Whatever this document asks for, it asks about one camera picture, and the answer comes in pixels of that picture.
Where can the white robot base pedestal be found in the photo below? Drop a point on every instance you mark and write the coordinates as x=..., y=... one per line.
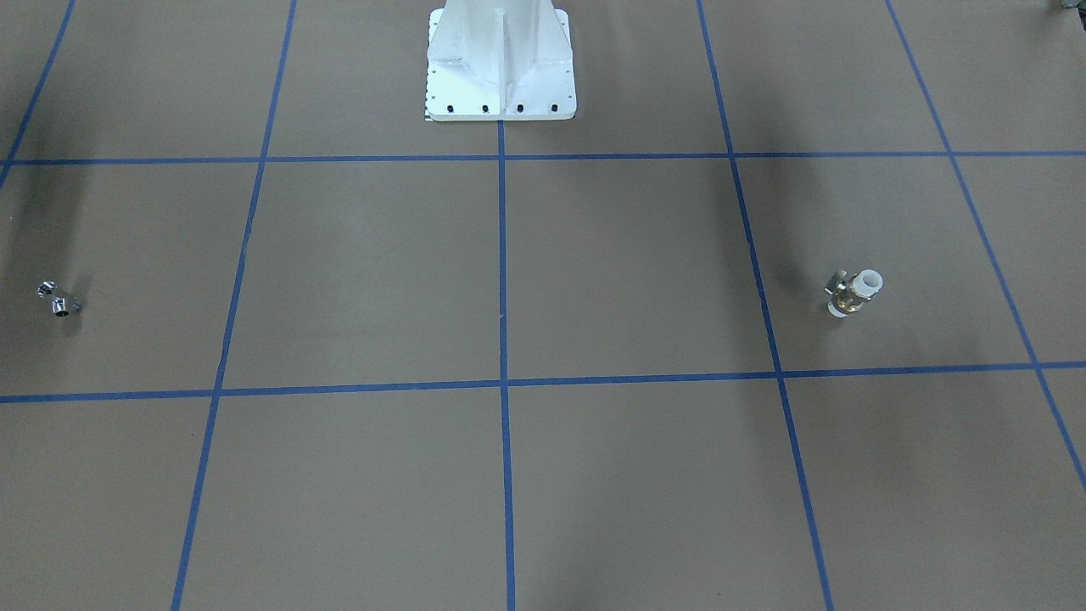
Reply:
x=500, y=61

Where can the chrome metal pipe fitting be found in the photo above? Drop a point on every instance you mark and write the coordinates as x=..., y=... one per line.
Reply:
x=62, y=304

